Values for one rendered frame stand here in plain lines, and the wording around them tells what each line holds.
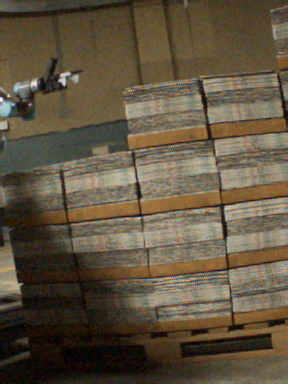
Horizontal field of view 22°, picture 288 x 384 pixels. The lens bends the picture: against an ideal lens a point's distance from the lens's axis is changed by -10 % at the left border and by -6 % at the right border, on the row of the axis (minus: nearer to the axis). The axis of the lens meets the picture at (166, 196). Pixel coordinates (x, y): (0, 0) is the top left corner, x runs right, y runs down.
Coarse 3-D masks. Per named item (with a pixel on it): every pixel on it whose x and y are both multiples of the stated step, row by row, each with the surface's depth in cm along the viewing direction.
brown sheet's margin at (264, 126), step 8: (264, 120) 271; (272, 120) 270; (280, 120) 270; (216, 128) 275; (224, 128) 275; (232, 128) 274; (240, 128) 273; (248, 128) 273; (256, 128) 272; (264, 128) 271; (272, 128) 271; (280, 128) 270; (216, 136) 276
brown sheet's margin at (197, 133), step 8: (192, 128) 278; (200, 128) 277; (208, 128) 281; (136, 136) 283; (144, 136) 282; (152, 136) 281; (160, 136) 281; (168, 136) 280; (176, 136) 279; (184, 136) 279; (192, 136) 278; (200, 136) 278; (208, 136) 279; (136, 144) 283; (144, 144) 283; (152, 144) 282
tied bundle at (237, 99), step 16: (208, 80) 275; (224, 80) 273; (240, 80) 272; (256, 80) 271; (272, 80) 269; (208, 96) 275; (224, 96) 274; (240, 96) 273; (256, 96) 272; (272, 96) 270; (208, 112) 275; (224, 112) 274; (240, 112) 273; (256, 112) 271; (272, 112) 270
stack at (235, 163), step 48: (192, 144) 279; (240, 144) 275; (48, 192) 293; (96, 192) 289; (144, 192) 285; (192, 192) 280; (48, 240) 296; (96, 240) 290; (144, 240) 286; (192, 240) 281; (240, 240) 277; (48, 288) 298; (96, 288) 292; (144, 288) 287; (192, 288) 283; (240, 288) 278; (48, 336) 302; (96, 336) 295; (144, 336) 289; (192, 336) 285
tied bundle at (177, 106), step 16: (128, 96) 283; (144, 96) 282; (160, 96) 280; (176, 96) 279; (192, 96) 278; (128, 112) 284; (144, 112) 283; (160, 112) 281; (176, 112) 279; (192, 112) 278; (144, 128) 282; (160, 128) 281; (176, 128) 280; (160, 144) 282
